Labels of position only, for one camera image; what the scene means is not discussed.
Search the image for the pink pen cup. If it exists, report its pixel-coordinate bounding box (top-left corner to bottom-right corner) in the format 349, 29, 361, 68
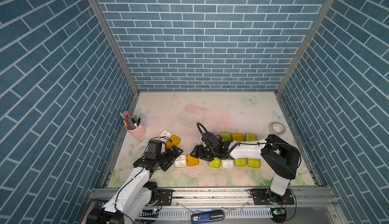
127, 124, 146, 140

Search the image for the left circuit board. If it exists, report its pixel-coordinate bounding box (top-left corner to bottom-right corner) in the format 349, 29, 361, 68
139, 209, 160, 221

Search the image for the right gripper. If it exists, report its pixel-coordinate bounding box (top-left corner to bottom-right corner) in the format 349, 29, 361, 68
189, 144, 218, 162

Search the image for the orange pillbox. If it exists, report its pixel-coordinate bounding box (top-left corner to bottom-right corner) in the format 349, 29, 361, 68
232, 133, 245, 142
174, 154, 199, 168
158, 130, 181, 149

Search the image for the coloured pens bundle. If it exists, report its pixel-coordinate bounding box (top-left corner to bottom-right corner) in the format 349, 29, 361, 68
120, 111, 141, 130

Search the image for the circuit board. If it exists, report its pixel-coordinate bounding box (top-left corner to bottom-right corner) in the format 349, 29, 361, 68
139, 209, 160, 221
270, 207, 287, 224

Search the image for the black calculator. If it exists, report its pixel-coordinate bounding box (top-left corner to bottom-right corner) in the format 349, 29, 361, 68
78, 199, 107, 224

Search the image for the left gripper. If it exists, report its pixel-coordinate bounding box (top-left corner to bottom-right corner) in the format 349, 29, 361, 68
154, 144, 183, 170

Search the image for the clear tape roll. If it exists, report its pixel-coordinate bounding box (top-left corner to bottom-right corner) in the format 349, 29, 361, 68
268, 122, 286, 137

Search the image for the right circuit board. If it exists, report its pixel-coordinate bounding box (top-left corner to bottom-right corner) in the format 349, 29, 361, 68
270, 207, 287, 224

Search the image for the blue black usb device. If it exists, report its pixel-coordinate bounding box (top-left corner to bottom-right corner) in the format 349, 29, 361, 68
190, 210, 225, 224

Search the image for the clear pillbox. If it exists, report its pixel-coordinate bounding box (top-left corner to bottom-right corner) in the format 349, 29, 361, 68
221, 160, 235, 169

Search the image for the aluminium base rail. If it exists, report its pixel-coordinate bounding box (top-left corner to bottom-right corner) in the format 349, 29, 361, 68
89, 186, 338, 208

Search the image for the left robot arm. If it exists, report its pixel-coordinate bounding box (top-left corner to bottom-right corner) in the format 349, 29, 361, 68
85, 146, 183, 224

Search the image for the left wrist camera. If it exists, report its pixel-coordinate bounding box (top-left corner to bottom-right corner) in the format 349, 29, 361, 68
144, 140, 166, 160

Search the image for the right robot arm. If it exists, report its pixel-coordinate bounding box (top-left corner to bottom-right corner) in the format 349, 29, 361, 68
190, 132, 301, 205

